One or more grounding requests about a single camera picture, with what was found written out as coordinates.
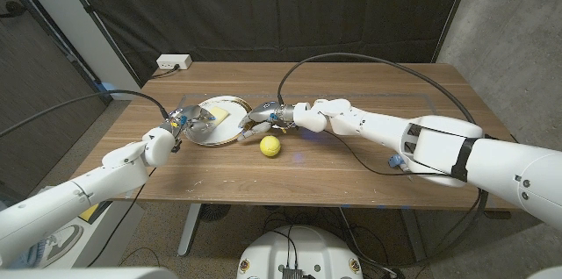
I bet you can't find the black backdrop stand pole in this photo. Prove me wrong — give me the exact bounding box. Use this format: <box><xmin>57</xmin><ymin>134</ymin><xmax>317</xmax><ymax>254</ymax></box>
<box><xmin>432</xmin><ymin>0</ymin><xmax>478</xmax><ymax>63</ymax></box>
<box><xmin>54</xmin><ymin>0</ymin><xmax>142</xmax><ymax>88</ymax></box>

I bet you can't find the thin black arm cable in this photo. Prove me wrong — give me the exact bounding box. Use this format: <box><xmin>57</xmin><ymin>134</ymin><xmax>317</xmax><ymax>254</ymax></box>
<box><xmin>87</xmin><ymin>167</ymin><xmax>158</xmax><ymax>268</ymax></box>
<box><xmin>318</xmin><ymin>111</ymin><xmax>453</xmax><ymax>178</ymax></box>

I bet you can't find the black base cable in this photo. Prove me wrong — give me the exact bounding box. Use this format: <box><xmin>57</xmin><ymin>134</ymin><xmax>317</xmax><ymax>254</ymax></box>
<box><xmin>262</xmin><ymin>212</ymin><xmax>300</xmax><ymax>268</ymax></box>

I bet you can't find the black round floor fan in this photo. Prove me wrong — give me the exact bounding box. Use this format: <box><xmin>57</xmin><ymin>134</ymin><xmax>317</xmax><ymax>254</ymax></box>
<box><xmin>199</xmin><ymin>203</ymin><xmax>232</xmax><ymax>223</ymax></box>

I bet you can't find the yellow tennis ball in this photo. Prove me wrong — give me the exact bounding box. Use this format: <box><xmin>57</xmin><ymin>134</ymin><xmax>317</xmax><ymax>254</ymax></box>
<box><xmin>259</xmin><ymin>134</ymin><xmax>282</xmax><ymax>158</ymax></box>

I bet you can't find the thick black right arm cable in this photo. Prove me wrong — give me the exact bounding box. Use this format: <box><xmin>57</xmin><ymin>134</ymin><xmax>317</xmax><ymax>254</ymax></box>
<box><xmin>276</xmin><ymin>52</ymin><xmax>489</xmax><ymax>269</ymax></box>

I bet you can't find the person's blue jeans leg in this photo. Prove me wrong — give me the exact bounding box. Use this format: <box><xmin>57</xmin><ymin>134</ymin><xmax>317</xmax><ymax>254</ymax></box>
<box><xmin>8</xmin><ymin>237</ymin><xmax>49</xmax><ymax>269</ymax></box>

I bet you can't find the white floor box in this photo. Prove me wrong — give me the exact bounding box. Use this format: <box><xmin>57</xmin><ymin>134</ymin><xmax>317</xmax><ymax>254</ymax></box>
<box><xmin>39</xmin><ymin>199</ymin><xmax>146</xmax><ymax>269</ymax></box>

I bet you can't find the white paper plate dark rim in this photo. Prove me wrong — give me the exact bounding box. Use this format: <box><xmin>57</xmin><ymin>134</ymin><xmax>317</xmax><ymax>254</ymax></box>
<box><xmin>184</xmin><ymin>95</ymin><xmax>254</xmax><ymax>147</ymax></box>

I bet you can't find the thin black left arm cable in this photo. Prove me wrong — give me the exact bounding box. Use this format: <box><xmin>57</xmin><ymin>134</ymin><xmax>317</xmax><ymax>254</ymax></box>
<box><xmin>87</xmin><ymin>167</ymin><xmax>158</xmax><ymax>268</ymax></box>

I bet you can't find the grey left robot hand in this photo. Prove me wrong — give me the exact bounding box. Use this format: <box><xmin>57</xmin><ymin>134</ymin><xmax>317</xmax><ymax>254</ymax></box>
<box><xmin>169</xmin><ymin>104</ymin><xmax>218</xmax><ymax>136</ymax></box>

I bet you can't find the grey floor cable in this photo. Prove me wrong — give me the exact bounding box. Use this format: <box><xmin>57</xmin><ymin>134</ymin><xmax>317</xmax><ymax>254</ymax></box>
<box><xmin>337</xmin><ymin>206</ymin><xmax>392</xmax><ymax>276</ymax></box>

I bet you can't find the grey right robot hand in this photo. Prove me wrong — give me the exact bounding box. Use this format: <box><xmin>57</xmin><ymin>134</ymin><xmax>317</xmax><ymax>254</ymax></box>
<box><xmin>236</xmin><ymin>101</ymin><xmax>296</xmax><ymax>142</ymax></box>

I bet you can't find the black backdrop curtain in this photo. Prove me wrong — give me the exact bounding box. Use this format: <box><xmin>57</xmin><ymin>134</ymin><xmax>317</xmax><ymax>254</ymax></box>
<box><xmin>65</xmin><ymin>0</ymin><xmax>471</xmax><ymax>88</ymax></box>

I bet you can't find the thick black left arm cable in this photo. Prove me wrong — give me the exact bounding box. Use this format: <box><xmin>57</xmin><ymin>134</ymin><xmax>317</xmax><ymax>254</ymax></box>
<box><xmin>0</xmin><ymin>89</ymin><xmax>171</xmax><ymax>139</ymax></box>

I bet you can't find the black power cord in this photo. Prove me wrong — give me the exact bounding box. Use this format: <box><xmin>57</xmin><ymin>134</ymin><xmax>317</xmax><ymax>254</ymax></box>
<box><xmin>150</xmin><ymin>63</ymin><xmax>181</xmax><ymax>80</ymax></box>

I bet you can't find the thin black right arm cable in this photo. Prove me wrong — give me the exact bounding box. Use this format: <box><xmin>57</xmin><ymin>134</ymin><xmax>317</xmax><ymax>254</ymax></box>
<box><xmin>318</xmin><ymin>111</ymin><xmax>453</xmax><ymax>178</ymax></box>

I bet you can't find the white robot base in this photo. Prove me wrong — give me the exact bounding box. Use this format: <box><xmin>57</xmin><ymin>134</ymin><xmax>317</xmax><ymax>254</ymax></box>
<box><xmin>236</xmin><ymin>225</ymin><xmax>364</xmax><ymax>279</ymax></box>

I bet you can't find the white robot torso edge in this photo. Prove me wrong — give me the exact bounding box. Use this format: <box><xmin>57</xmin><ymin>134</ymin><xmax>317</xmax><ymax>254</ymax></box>
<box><xmin>0</xmin><ymin>266</ymin><xmax>177</xmax><ymax>279</ymax></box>

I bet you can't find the pale yellow sponge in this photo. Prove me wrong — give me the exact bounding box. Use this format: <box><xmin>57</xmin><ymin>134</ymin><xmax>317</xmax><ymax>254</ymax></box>
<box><xmin>206</xmin><ymin>105</ymin><xmax>231</xmax><ymax>125</ymax></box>

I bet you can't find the black door handle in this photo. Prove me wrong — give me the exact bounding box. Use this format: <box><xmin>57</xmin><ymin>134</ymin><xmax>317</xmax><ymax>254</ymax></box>
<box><xmin>0</xmin><ymin>0</ymin><xmax>27</xmax><ymax>18</ymax></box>

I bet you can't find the white power strip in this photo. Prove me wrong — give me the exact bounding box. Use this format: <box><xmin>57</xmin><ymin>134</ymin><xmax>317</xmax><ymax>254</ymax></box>
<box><xmin>155</xmin><ymin>53</ymin><xmax>193</xmax><ymax>70</ymax></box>

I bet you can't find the black power adapter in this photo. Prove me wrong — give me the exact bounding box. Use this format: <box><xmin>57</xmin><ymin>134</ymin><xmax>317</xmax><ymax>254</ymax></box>
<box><xmin>381</xmin><ymin>266</ymin><xmax>407</xmax><ymax>279</ymax></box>

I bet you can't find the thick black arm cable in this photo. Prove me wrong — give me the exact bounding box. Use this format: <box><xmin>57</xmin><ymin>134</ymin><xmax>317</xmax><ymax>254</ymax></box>
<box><xmin>0</xmin><ymin>89</ymin><xmax>171</xmax><ymax>139</ymax></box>
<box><xmin>276</xmin><ymin>52</ymin><xmax>489</xmax><ymax>269</ymax></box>

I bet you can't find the grey table leg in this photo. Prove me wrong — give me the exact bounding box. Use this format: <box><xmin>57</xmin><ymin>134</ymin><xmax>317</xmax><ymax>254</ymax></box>
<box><xmin>177</xmin><ymin>203</ymin><xmax>203</xmax><ymax>257</ymax></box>
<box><xmin>401</xmin><ymin>208</ymin><xmax>429</xmax><ymax>262</ymax></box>

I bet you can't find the yellow floor item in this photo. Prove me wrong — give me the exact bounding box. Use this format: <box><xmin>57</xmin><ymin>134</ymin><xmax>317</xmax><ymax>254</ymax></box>
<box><xmin>78</xmin><ymin>203</ymin><xmax>101</xmax><ymax>223</ymax></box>

